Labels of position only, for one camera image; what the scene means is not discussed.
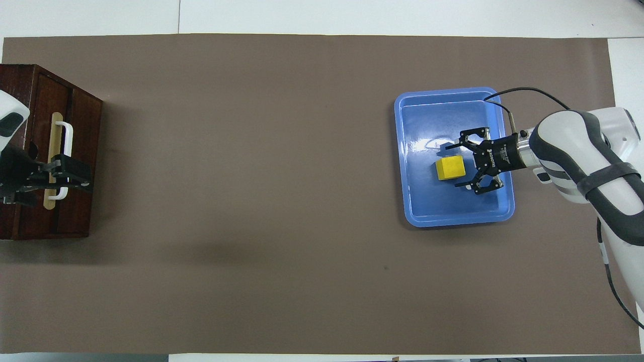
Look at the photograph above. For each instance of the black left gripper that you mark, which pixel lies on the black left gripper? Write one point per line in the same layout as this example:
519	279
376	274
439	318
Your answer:
17	171

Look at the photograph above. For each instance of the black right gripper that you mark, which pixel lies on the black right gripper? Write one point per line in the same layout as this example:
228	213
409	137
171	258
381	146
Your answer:
500	153

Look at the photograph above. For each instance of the yellow cube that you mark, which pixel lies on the yellow cube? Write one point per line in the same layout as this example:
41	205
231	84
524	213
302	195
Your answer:
450	168

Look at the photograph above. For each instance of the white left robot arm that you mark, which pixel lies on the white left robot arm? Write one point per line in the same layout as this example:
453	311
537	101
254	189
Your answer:
10	120

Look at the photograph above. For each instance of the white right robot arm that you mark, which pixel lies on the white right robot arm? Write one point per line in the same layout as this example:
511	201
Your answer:
593	156

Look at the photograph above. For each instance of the dark wooden cabinet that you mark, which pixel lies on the dark wooden cabinet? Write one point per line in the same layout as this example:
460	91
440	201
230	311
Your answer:
88	151

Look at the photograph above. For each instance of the blue plastic tray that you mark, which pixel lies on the blue plastic tray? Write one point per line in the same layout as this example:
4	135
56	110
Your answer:
443	206

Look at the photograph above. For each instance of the brown table mat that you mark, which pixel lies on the brown table mat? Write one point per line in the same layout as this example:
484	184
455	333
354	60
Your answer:
276	176

